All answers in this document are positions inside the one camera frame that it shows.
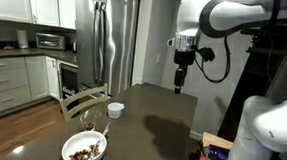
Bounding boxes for white ceramic mug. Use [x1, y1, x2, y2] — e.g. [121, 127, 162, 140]
[106, 101, 126, 120]

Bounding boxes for black bar camera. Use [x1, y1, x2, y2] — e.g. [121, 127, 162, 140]
[240, 27, 271, 37]

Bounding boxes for wooden base board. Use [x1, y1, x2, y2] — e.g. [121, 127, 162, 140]
[201, 131, 235, 151]

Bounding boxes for light wooden chair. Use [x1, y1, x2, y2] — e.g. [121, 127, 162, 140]
[58, 80, 109, 125]

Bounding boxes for mixed nuts and dried fruit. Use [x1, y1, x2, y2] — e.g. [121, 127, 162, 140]
[68, 143, 101, 160]
[82, 120, 95, 132]

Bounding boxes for clear glass cup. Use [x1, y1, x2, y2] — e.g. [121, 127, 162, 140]
[78, 107, 100, 132]

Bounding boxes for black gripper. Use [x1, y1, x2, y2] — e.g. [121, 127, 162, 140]
[172, 49, 197, 96]

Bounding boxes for white ceramic bowl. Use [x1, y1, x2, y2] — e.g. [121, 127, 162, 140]
[60, 128, 108, 160]

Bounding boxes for small dark bottle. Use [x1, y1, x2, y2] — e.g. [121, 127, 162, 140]
[71, 41, 79, 54]

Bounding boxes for dark kitchen countertop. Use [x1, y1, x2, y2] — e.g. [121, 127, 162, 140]
[0, 45, 80, 66]

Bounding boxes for white paper towel roll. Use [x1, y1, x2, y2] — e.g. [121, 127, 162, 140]
[15, 29, 30, 50]

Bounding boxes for orange handled clamp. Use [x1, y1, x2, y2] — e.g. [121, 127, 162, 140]
[197, 139, 210, 160]

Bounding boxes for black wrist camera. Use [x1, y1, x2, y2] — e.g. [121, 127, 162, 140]
[195, 46, 217, 63]

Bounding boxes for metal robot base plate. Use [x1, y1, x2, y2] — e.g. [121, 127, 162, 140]
[198, 143, 233, 160]

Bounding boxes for white lower kitchen cabinets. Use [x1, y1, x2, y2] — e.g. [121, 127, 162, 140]
[0, 53, 64, 123]

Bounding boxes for stainless steel refrigerator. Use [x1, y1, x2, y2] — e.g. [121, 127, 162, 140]
[70, 0, 140, 98]

